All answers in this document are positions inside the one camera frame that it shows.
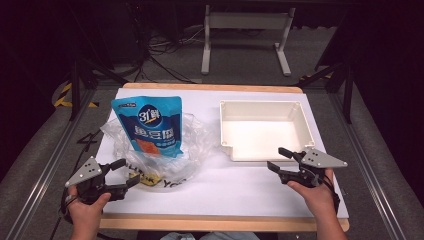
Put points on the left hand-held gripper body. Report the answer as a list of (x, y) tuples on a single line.
[(87, 177)]

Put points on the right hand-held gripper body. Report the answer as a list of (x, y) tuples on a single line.
[(309, 167)]

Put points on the white plastic bin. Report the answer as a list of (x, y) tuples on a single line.
[(263, 130)]

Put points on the clear plastic bag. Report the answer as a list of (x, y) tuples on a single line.
[(156, 153)]

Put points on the blue snack pouch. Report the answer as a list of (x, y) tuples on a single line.
[(149, 126)]

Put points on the person's right hand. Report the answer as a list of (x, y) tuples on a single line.
[(315, 193)]

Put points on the person's left hand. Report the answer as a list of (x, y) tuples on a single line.
[(87, 207)]

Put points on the white table mat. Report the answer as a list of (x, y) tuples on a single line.
[(233, 186)]

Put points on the yellow black floor tape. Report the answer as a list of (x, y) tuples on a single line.
[(66, 96)]

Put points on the grey metal stand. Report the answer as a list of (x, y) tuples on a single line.
[(246, 36)]

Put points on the black metal frame post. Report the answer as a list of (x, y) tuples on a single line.
[(348, 93), (75, 88)]

